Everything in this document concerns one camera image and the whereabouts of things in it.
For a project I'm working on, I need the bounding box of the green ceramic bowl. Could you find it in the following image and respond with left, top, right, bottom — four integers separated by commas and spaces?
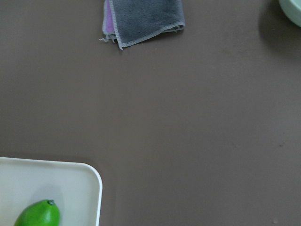
279, 0, 301, 27

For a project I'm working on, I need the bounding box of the cream rabbit tray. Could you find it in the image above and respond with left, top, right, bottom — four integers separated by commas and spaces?
0, 157, 103, 226

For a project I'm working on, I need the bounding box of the green lime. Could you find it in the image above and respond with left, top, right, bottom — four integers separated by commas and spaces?
14, 200, 60, 226

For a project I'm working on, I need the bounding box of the grey folded cloth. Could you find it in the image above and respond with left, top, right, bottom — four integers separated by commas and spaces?
100, 0, 185, 49

